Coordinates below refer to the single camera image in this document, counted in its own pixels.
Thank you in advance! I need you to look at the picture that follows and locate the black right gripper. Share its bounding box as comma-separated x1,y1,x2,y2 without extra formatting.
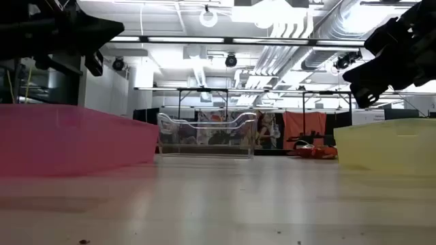
342,0,436,109

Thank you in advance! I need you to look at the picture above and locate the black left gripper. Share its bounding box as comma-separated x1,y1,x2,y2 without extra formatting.
23,0,125,78

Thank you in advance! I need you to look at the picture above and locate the orange candy packet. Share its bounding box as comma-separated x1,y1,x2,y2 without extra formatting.
313,146,339,160

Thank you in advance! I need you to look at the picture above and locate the red candy packet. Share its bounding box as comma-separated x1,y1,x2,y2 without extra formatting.
295,144,316,158

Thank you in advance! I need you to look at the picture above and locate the white sign board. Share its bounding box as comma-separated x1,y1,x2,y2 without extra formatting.
352,109,386,126

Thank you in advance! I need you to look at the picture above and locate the yellow plastic bin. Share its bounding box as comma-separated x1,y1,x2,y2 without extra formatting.
333,118,436,177

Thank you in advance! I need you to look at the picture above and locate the orange hanging cloth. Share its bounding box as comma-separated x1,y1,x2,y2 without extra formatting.
282,111,327,150

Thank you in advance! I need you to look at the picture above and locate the pink plastic bin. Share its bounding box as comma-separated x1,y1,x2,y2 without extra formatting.
0,103,160,178

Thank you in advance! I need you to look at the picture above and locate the black overhead light bar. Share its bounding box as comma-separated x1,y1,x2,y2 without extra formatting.
108,35,366,48

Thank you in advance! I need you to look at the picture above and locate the floral patterned cloth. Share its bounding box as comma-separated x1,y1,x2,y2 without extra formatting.
196,109,257,146

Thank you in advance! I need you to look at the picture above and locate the person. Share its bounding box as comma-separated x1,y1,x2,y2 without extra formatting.
257,110,282,150

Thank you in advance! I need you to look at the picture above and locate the clear plastic bin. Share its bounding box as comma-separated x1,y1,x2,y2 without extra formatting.
156,112,258,160

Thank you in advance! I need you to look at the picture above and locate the silver spiral air duct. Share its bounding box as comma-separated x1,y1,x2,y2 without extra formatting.
301,0,386,71

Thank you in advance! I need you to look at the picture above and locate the black metal frame stand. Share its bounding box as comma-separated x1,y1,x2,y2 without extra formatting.
302,90,352,137
176,87,229,120

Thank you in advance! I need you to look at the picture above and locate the yellow extension cable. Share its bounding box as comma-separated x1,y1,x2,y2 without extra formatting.
5,66,33,104

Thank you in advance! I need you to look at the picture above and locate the white ring ceiling lamp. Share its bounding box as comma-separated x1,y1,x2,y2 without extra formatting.
199,8,219,29

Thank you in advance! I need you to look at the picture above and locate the black aluminium table frame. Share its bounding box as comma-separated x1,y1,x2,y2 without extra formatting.
155,144,297,157

